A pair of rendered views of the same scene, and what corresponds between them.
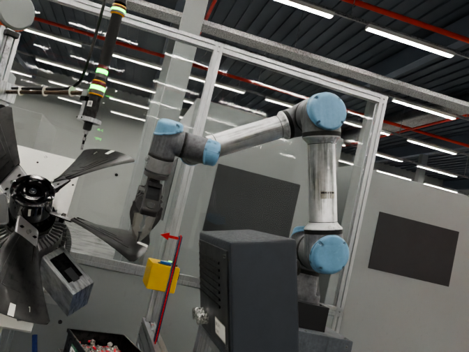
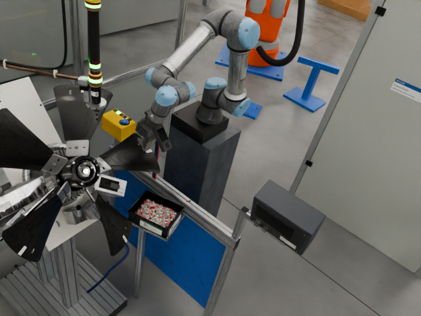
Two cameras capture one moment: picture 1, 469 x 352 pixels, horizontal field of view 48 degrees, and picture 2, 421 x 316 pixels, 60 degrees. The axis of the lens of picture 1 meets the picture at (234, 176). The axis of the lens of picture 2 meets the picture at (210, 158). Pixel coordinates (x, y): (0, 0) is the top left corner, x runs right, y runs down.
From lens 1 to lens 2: 1.42 m
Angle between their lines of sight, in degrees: 62
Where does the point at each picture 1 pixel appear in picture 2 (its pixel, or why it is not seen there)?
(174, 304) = not seen: hidden behind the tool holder
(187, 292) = not seen: hidden behind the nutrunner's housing
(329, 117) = (252, 41)
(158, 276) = (126, 133)
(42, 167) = (8, 104)
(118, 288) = (56, 117)
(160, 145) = (166, 111)
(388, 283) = not seen: outside the picture
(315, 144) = (240, 56)
